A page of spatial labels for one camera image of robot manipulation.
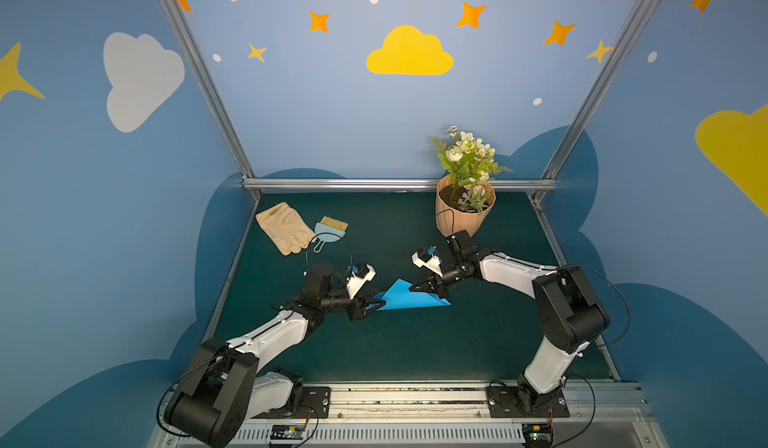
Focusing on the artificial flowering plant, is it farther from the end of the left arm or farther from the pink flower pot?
the end of the left arm

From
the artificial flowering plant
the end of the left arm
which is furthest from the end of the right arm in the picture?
the artificial flowering plant

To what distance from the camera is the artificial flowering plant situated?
920 millimetres

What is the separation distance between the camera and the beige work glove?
1.07 meters

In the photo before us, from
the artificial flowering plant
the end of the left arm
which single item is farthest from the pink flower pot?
the end of the left arm

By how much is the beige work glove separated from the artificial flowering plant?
0.55 meters

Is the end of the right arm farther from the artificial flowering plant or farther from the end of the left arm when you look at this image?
the artificial flowering plant
